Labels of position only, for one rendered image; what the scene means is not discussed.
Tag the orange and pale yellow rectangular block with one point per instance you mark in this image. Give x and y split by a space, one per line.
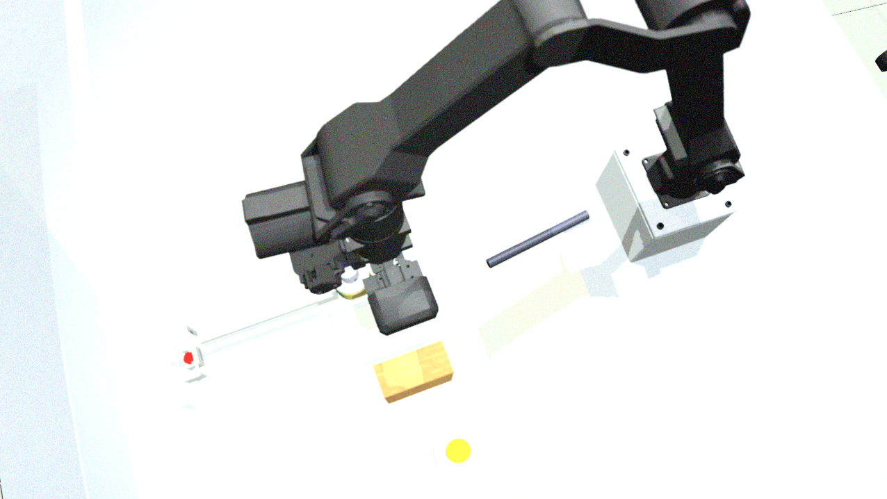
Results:
414 372

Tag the grey metal rod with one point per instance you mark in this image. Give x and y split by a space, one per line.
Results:
537 238

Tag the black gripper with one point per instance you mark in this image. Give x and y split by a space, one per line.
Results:
399 295

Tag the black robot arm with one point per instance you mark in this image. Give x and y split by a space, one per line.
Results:
369 158

